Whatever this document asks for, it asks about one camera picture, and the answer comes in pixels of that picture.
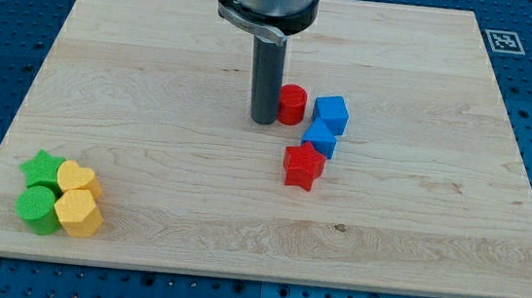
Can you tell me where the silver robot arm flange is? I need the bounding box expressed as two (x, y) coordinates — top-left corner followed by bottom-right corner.
(217, 0), (320, 48)

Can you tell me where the yellow heart block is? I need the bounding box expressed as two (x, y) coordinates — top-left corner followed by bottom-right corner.
(57, 160), (102, 200)

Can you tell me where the red star block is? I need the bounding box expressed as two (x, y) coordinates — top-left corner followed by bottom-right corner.
(283, 141), (326, 191)

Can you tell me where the red cylinder block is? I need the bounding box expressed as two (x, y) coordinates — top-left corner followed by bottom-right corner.
(278, 84), (308, 126)

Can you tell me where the blue triangular block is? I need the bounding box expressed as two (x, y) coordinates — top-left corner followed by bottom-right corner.
(301, 119), (337, 159)

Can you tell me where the blue cube block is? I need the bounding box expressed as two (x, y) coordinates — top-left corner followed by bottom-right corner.
(312, 95), (350, 135)

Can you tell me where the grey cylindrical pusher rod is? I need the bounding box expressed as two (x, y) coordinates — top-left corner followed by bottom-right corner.
(250, 36), (286, 125)

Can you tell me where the light wooden board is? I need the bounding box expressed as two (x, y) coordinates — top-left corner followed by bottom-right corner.
(0, 0), (532, 298)

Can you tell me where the yellow hexagon block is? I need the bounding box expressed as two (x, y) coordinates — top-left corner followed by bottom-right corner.
(54, 189), (103, 238)

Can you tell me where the green star block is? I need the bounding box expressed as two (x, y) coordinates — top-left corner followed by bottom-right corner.
(19, 149), (65, 198)

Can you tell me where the green cylinder block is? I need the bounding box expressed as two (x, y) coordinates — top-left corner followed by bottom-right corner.
(15, 186), (61, 236)

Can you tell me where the white fiducial marker tag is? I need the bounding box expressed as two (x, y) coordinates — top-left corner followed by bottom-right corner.
(485, 29), (525, 56)

